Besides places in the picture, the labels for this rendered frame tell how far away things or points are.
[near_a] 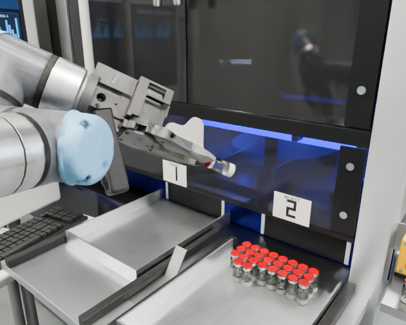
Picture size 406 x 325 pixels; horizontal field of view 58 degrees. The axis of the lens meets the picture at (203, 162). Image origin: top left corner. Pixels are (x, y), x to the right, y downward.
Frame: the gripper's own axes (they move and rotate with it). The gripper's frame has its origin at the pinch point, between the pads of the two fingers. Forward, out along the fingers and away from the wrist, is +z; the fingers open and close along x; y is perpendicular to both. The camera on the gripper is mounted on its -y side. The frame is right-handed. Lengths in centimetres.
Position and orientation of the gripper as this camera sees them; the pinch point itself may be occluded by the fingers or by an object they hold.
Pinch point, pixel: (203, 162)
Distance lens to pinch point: 56.7
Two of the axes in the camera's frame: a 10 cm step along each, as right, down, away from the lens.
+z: 8.7, 3.6, 3.5
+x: -4.3, 1.7, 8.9
